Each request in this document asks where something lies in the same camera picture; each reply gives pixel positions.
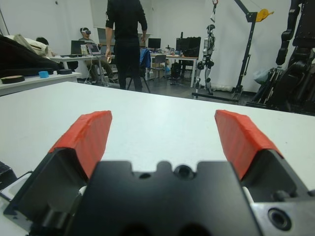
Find black monitor seen from behind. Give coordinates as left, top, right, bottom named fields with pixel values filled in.
left=70, top=40, right=86, bottom=55

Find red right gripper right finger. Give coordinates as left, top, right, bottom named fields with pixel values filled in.
left=215, top=109, right=310, bottom=204

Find standing person in black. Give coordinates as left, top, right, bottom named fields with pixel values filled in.
left=105, top=0, right=148, bottom=92

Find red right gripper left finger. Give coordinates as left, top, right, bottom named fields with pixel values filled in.
left=3, top=110, right=113, bottom=236

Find black gantry crane frame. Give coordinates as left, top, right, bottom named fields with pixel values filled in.
left=191, top=0, right=258, bottom=103

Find blue jacket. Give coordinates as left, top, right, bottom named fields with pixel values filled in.
left=139, top=48, right=152, bottom=69

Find black humanoid robot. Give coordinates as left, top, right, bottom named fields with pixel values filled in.
left=275, top=0, right=315, bottom=113

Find black bag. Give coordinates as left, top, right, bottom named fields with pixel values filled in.
left=183, top=36, right=202, bottom=57

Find open grey laptop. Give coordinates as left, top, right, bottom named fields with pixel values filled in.
left=86, top=43, right=102, bottom=56

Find wood topped office desk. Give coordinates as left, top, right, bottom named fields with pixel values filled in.
left=150, top=54, right=199, bottom=89

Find hoist strap with red carabiner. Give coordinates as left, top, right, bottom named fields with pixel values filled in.
left=209, top=0, right=219, bottom=24

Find white office desk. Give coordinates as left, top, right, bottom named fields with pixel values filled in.
left=49, top=54, right=116, bottom=72

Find silver humanoid robot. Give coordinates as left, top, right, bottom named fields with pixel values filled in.
left=195, top=24, right=218, bottom=95

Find seated person wearing headset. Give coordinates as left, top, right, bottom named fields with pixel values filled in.
left=78, top=27, right=116, bottom=84

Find small black desk monitor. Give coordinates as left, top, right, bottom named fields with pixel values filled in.
left=148, top=38, right=162, bottom=49

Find stacked black folding frames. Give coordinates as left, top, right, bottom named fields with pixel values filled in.
left=246, top=65, right=292, bottom=110

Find person resting head on desk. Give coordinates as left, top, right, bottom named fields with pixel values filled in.
left=35, top=36, right=59, bottom=59

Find grey office chair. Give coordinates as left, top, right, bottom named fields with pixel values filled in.
left=154, top=54, right=168, bottom=79

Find large black tape roll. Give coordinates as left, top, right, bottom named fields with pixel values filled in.
left=0, top=75, right=25, bottom=85

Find pale blue plastic bag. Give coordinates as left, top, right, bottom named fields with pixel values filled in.
left=253, top=68, right=271, bottom=86

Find large black case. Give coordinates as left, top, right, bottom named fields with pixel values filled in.
left=0, top=34, right=62, bottom=78

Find beige cloth bag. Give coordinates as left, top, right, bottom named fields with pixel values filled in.
left=4, top=34, right=49, bottom=59

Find white side table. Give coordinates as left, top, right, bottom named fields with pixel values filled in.
left=0, top=72, right=82, bottom=97

